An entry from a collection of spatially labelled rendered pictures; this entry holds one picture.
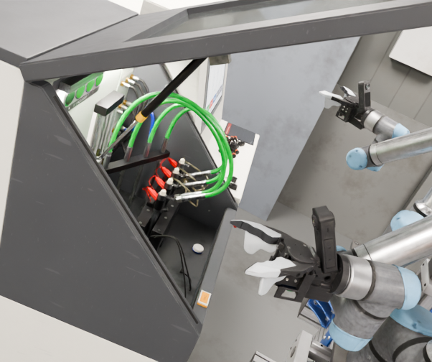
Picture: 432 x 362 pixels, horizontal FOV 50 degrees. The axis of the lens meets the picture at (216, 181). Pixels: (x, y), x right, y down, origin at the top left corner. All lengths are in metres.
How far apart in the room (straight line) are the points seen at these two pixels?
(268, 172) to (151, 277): 2.44
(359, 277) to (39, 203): 0.77
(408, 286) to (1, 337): 1.17
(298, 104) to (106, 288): 2.43
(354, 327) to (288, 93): 2.64
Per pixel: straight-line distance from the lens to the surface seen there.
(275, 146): 3.49
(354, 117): 1.85
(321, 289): 0.85
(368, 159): 1.67
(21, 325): 1.52
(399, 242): 1.02
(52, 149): 1.12
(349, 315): 0.94
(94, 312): 1.36
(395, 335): 1.22
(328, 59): 3.38
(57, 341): 1.50
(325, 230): 0.78
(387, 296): 0.89
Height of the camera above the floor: 1.90
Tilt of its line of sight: 29 degrees down
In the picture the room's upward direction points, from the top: 23 degrees clockwise
